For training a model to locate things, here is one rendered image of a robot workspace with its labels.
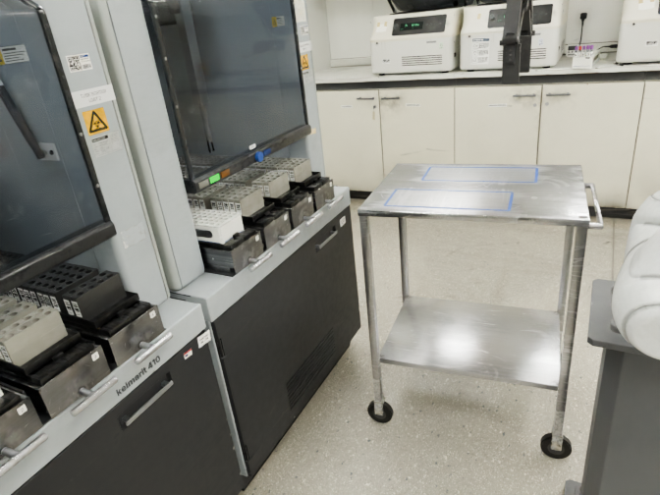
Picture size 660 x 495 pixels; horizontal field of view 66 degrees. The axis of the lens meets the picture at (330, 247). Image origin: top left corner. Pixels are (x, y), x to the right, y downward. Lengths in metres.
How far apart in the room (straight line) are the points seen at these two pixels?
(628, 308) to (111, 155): 1.01
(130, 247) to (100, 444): 0.41
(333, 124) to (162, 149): 2.60
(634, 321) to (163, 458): 1.02
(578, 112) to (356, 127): 1.42
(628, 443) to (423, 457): 0.69
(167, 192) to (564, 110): 2.55
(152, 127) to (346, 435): 1.21
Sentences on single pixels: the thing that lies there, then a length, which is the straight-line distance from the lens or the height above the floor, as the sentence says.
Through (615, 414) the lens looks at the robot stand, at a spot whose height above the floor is 0.49.
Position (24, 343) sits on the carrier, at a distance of 1.09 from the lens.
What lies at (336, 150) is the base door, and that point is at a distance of 3.82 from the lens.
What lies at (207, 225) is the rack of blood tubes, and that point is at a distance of 1.38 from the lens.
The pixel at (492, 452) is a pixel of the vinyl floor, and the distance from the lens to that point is 1.85.
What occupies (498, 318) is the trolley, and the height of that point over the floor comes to 0.28.
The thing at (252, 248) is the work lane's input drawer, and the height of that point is 0.77.
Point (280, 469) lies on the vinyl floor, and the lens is 1.83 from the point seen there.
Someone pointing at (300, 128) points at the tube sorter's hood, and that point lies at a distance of 1.74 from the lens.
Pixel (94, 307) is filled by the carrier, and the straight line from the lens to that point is 1.17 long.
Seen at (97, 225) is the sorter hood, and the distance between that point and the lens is 1.14.
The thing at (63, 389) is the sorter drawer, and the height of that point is 0.78.
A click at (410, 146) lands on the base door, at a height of 0.43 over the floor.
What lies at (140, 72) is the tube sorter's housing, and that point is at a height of 1.27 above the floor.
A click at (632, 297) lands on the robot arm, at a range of 0.92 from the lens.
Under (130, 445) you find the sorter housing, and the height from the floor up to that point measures 0.55.
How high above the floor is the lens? 1.35
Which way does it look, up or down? 25 degrees down
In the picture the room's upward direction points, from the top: 7 degrees counter-clockwise
